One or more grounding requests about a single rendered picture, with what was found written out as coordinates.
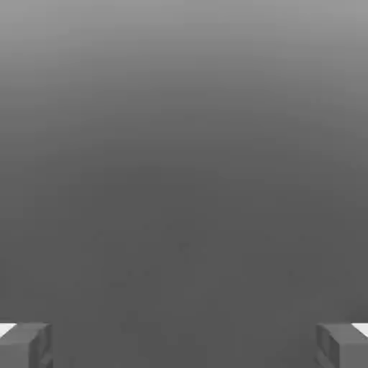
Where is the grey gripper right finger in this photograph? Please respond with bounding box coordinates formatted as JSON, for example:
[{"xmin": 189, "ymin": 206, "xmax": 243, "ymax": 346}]
[{"xmin": 315, "ymin": 322, "xmax": 368, "ymax": 368}]

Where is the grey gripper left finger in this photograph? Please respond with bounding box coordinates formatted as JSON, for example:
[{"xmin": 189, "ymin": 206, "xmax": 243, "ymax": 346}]
[{"xmin": 0, "ymin": 321, "xmax": 54, "ymax": 368}]

